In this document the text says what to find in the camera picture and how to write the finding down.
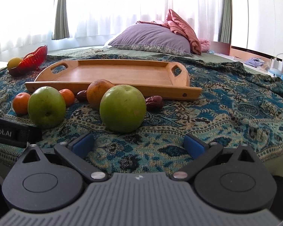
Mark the purple pillow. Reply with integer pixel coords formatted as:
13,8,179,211
107,24,191,56

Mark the green quilted bedspread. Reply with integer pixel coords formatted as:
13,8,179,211
42,46,265,74

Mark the wooden serving tray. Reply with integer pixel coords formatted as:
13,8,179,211
25,59,202,101

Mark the blue paisley blanket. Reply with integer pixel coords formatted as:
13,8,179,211
0,53,283,177

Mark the white sheer curtain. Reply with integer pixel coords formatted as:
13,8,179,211
0,0,222,55

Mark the left green curtain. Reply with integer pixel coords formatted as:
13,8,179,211
52,0,69,40

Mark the white charger with cables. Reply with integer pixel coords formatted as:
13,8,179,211
268,53,283,77

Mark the wooden bed frame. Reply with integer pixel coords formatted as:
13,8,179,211
210,41,274,62

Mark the yellow fruit in bowl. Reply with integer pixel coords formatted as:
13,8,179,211
7,57,22,70

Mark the pink crumpled blanket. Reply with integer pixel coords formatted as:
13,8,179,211
136,9,211,55

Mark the lilac crumpled cloth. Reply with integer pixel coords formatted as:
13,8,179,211
244,58,265,68

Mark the dried red date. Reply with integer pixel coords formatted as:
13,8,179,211
75,90,88,103
146,95,164,112

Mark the green apple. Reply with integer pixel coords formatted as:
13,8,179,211
100,85,147,133
27,86,66,129

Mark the green curtain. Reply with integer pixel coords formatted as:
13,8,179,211
218,0,232,44
52,0,69,40

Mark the large brownish orange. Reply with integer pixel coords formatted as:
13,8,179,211
86,79,114,110

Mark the red glass fruit bowl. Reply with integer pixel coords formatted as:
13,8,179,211
8,44,47,77

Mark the right green curtain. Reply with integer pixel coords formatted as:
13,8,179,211
218,0,232,44

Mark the small mandarin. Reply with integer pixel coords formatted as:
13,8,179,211
13,92,31,115
59,89,75,107

